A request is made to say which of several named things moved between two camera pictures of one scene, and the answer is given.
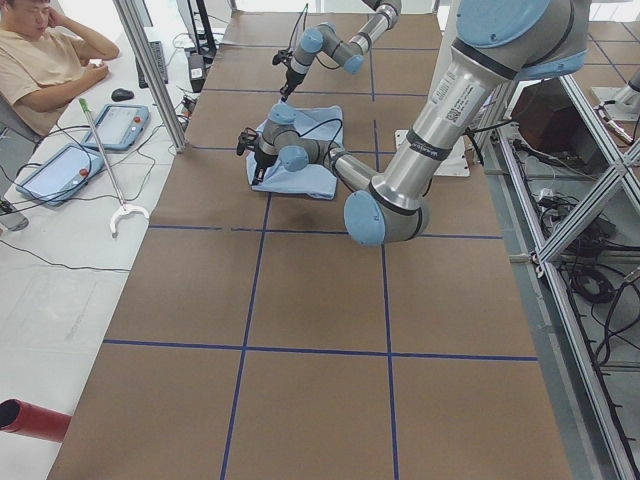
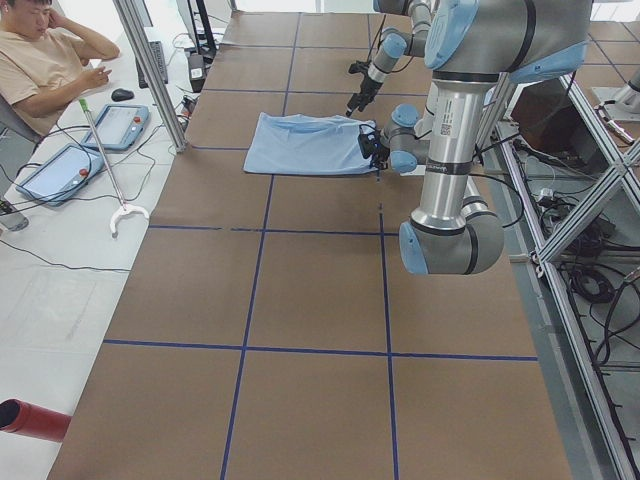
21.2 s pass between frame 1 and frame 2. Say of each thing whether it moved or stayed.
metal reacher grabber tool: stayed
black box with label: stayed
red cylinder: stayed
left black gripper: moved
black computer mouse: stayed
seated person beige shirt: stayed
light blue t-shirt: moved
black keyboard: stayed
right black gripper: moved
